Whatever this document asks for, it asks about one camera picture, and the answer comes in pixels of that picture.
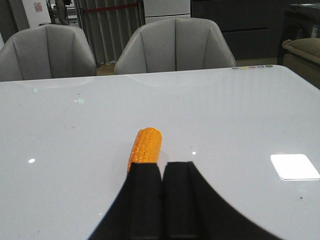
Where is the grey upholstered chair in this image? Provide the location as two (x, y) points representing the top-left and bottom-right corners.
(0, 24), (97, 82)
(114, 17), (236, 75)

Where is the dark kitchen counter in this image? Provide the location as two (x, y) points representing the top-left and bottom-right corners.
(192, 0), (289, 60)

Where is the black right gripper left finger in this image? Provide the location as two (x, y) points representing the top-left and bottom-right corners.
(89, 163), (162, 240)

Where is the grey upholstered chair left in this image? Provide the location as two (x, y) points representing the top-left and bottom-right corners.
(0, 24), (97, 82)

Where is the red barrier belt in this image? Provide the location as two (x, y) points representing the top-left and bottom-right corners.
(83, 2), (139, 13)

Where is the row of coloured stickers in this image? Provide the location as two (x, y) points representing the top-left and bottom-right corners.
(231, 64), (274, 70)

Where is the grey upholstered chair right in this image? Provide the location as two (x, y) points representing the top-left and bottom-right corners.
(114, 17), (236, 75)

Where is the brown cushioned sofa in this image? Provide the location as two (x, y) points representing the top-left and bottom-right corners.
(282, 38), (320, 89)

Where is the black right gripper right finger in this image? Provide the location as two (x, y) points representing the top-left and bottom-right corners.
(162, 161), (277, 240)

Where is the orange plastic corn cob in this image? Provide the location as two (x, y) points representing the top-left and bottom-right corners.
(127, 127), (162, 173)

